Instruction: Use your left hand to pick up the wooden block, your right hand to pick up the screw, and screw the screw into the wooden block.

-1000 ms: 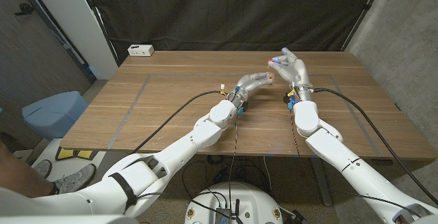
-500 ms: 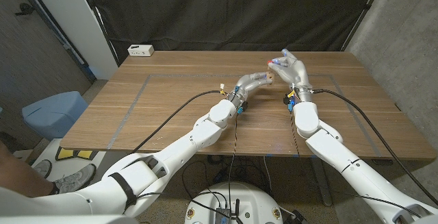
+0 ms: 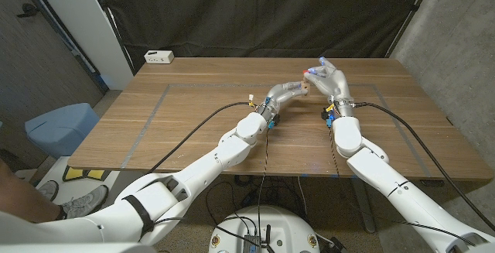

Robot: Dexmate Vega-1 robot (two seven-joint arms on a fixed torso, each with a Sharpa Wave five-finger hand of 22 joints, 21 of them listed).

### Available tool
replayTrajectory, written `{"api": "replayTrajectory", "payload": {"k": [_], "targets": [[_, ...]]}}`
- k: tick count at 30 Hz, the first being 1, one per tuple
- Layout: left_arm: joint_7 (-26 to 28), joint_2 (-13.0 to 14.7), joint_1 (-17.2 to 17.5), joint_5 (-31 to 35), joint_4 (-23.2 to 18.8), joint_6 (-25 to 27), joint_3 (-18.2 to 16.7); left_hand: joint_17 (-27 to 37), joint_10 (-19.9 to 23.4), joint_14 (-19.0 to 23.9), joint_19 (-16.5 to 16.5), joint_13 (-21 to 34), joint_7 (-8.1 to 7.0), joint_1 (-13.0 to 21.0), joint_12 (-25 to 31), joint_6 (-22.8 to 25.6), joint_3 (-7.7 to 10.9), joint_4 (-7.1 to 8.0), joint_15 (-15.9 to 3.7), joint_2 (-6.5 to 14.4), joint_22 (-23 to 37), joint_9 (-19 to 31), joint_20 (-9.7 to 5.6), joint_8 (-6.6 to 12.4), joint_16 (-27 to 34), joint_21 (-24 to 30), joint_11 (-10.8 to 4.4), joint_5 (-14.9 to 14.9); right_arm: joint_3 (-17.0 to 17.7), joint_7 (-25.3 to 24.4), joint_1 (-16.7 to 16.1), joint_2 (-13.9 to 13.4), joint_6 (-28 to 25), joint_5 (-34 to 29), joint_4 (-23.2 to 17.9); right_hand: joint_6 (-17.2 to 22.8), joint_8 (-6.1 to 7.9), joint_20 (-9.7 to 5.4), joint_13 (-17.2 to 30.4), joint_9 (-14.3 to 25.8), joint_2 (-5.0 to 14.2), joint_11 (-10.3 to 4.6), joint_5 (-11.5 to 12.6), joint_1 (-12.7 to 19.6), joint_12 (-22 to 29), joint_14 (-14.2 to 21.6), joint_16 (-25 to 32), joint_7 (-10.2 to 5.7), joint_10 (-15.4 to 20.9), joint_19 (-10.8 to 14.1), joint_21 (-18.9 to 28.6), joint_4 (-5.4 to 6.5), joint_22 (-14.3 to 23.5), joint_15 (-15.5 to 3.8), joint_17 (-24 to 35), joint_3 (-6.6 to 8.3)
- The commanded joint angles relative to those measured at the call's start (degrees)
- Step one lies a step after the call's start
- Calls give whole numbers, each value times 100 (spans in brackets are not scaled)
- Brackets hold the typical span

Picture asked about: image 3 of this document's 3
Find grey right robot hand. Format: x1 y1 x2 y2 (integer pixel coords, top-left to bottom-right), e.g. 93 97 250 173
302 56 356 118

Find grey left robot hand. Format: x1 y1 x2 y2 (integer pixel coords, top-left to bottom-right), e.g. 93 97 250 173
257 81 312 121

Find black curtain backdrop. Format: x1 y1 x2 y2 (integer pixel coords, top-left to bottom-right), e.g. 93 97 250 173
94 0 430 72

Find white power strip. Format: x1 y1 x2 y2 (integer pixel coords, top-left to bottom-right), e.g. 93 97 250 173
143 50 175 65

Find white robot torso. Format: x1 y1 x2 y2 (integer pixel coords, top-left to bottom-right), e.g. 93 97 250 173
208 205 321 253

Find grey table leg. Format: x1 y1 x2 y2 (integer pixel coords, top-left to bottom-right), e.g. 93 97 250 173
355 189 377 234

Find grey electronics box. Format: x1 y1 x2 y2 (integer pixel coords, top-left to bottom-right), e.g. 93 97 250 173
242 234 263 253

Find yellow and black mat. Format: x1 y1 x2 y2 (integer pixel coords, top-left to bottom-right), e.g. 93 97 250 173
62 166 108 183

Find blue stool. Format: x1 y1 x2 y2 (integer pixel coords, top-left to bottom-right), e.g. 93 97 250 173
25 102 101 159

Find grey sneaker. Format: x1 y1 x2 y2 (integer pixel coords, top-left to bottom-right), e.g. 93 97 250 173
37 179 60 202
60 185 109 221

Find person's bare leg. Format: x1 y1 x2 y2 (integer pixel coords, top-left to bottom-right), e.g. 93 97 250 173
0 158 67 223

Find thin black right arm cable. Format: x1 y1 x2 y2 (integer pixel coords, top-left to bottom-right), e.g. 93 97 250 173
328 125 476 247

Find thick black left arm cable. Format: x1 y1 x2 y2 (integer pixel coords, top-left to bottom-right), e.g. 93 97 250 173
148 101 259 175

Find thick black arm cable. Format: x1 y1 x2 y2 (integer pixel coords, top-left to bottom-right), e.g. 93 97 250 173
148 101 259 175
353 101 495 233

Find tangled black floor cables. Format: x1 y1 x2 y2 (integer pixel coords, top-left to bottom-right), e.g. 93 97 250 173
204 174 306 223

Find black curtain frame pole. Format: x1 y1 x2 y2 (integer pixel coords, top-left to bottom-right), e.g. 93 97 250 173
384 0 440 59
90 0 136 76

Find white floor cable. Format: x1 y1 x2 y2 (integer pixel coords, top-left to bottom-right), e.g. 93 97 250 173
296 176 309 217

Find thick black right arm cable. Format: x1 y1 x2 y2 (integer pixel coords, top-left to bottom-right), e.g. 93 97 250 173
353 101 495 233

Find white floor base plate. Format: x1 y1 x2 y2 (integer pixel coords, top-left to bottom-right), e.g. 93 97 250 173
36 156 121 203

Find black door handle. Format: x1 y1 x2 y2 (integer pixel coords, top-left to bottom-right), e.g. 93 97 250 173
15 3 39 18

